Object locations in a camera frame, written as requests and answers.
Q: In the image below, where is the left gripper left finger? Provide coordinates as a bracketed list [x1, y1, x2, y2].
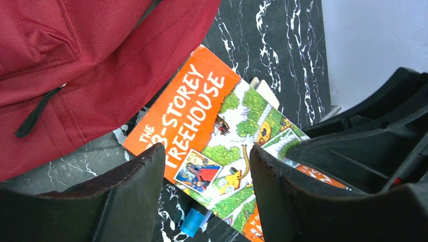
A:
[1, 143, 166, 241]

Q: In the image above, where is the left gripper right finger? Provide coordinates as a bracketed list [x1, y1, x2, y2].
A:
[249, 146, 427, 241]

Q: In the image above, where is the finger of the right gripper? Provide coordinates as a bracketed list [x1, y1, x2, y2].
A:
[286, 67, 427, 194]

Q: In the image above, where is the orange Treehouse book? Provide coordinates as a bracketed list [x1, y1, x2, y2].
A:
[123, 46, 344, 241]

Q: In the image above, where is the red student backpack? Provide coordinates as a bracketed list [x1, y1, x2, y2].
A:
[1, 1, 220, 181]

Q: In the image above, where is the black marker blue cap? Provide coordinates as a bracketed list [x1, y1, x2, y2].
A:
[180, 207, 207, 237]

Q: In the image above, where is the white pen blue cap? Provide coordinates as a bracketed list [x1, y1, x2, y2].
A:
[199, 211, 212, 232]

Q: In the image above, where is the beige small wallet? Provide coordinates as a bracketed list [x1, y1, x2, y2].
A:
[250, 77, 280, 109]

